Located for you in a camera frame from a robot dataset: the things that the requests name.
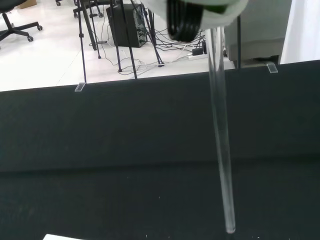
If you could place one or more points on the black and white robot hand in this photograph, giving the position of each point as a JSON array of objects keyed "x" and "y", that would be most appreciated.
[{"x": 185, "y": 22}]

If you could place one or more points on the white test tube rack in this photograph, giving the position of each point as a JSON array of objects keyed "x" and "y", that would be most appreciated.
[{"x": 57, "y": 237}]

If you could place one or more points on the black power adapter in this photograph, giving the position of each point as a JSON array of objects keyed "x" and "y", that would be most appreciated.
[{"x": 197, "y": 52}]

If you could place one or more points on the white power strip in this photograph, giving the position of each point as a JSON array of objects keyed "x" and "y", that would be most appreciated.
[{"x": 197, "y": 57}]

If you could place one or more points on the black computer tower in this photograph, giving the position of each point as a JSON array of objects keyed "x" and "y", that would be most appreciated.
[{"x": 125, "y": 25}]

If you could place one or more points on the black tripod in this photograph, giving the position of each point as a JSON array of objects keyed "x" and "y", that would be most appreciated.
[
  {"x": 133, "y": 63},
  {"x": 82, "y": 45}
]

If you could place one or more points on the grey cabinet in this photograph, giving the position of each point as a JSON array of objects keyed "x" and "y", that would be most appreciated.
[{"x": 260, "y": 37}]

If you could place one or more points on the clear plastic cloth clip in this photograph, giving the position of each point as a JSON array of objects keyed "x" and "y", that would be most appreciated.
[
  {"x": 272, "y": 68},
  {"x": 80, "y": 87}
]

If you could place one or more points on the white board panel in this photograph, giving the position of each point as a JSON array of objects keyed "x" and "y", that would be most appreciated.
[{"x": 305, "y": 30}]

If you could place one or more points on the black bench cloth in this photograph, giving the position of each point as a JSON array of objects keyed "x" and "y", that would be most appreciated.
[{"x": 125, "y": 137}]

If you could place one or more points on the brown cardboard box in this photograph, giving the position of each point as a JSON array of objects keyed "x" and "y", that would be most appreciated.
[{"x": 28, "y": 3}]

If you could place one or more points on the black office chair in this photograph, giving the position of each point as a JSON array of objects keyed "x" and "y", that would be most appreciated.
[{"x": 11, "y": 27}]

